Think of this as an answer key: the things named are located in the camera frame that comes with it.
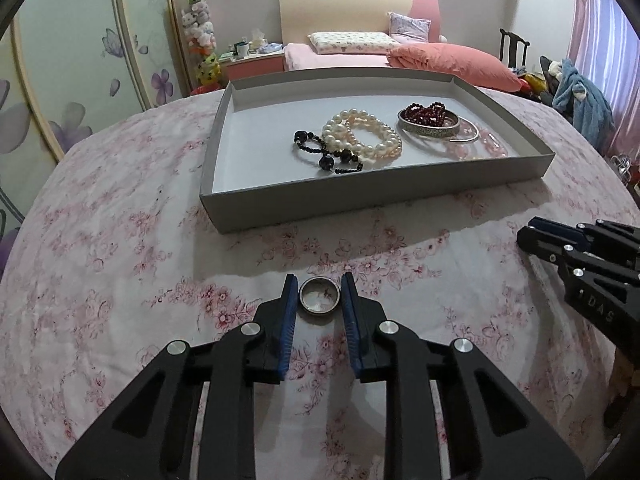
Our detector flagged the cream pink headboard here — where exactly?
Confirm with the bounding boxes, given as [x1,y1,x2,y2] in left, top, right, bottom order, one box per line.
[279,0,442,44]

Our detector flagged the grey cardboard tray box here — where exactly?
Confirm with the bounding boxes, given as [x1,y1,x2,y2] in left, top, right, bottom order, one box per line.
[200,67,554,233]

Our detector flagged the flower pattern wardrobe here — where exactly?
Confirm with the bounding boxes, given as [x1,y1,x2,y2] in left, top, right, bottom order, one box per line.
[1,0,189,258]

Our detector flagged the floral white pillow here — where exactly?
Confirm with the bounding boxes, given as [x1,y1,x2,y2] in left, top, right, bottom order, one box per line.
[307,32,399,55]

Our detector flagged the pink large bead bracelet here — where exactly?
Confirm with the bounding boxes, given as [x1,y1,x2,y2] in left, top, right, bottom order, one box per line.
[441,121,509,162]

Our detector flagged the wide silver cuff bracelet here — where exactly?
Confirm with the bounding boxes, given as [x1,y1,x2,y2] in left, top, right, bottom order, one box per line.
[397,107,461,140]

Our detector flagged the white mug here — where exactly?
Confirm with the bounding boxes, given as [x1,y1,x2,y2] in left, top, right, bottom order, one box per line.
[234,41,250,58]

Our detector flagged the salmon orange pillow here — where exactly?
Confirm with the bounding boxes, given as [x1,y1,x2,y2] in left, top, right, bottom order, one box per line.
[387,42,521,93]

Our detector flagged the pink curtain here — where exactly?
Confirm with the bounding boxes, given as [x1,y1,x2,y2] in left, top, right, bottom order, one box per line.
[568,0,639,164]

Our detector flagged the thin silver bangle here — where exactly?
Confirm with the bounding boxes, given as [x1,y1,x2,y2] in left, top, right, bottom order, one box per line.
[448,116,480,144]

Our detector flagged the plush toy stack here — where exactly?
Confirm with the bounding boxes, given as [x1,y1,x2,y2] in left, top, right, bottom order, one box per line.
[179,0,221,90]

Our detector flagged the floral pink bedspread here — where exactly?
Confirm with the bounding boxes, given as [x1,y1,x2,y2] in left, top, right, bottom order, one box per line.
[1,93,639,474]

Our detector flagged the blue clothes pile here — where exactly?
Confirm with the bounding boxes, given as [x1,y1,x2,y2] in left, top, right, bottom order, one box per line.
[540,56,614,151]

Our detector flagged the white pearl bracelet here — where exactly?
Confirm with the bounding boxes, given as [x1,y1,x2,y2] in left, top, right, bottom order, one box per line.
[319,106,402,158]

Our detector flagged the silver ring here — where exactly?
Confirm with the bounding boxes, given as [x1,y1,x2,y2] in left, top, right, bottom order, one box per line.
[297,276,343,317]

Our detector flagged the purple patterned pillow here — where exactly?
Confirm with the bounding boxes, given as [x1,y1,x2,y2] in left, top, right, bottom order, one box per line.
[387,12,432,44]

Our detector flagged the black bead bracelet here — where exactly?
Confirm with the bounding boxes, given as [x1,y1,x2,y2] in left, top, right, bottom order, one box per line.
[292,129,365,176]

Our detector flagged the dark red bead bracelet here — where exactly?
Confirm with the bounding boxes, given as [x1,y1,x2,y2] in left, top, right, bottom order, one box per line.
[403,101,448,127]

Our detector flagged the dark wooden chair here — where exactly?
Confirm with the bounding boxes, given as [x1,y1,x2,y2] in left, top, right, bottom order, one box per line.
[499,28,530,70]

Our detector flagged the pink nightstand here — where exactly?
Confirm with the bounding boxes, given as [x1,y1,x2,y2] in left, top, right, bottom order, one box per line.
[222,52,284,81]

